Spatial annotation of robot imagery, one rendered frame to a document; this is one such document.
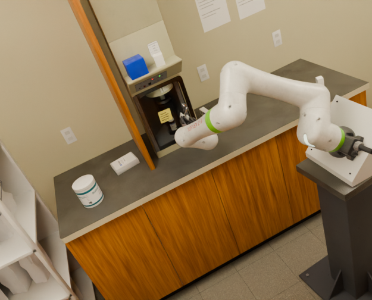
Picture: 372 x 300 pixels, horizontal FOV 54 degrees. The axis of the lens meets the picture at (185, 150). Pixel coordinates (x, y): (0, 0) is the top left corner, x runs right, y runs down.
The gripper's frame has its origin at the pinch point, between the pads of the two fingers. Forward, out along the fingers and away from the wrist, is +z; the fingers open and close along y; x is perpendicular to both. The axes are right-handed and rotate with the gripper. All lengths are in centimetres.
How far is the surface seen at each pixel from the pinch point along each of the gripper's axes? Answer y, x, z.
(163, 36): 17.8, -44.4, 4.7
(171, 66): 14.5, -30.4, -5.7
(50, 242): 74, 114, 39
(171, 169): 8.9, 28.8, -13.1
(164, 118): 11.1, 2.7, 3.5
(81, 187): 60, 39, -11
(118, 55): 41, -32, 5
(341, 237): -66, 37, -79
